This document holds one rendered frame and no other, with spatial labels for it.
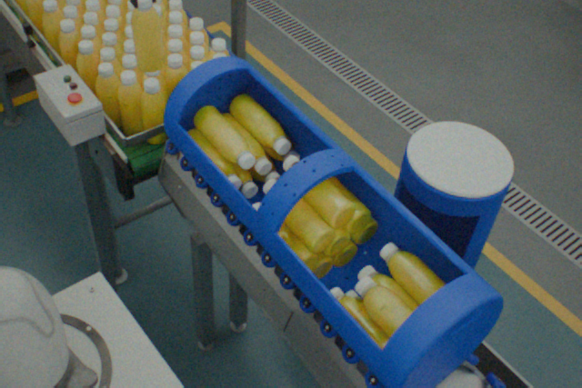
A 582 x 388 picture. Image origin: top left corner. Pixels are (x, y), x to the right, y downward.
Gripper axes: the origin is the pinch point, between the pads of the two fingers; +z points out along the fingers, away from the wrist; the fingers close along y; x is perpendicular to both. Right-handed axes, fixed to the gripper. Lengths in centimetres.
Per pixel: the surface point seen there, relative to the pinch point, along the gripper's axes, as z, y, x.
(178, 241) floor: 142, 14, 26
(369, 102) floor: 148, 140, 57
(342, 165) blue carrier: 16, 18, -57
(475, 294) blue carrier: 13, 18, -96
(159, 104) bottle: 35.9, 1.1, -0.6
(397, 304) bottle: 22, 10, -87
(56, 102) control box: 30.1, -23.2, 7.0
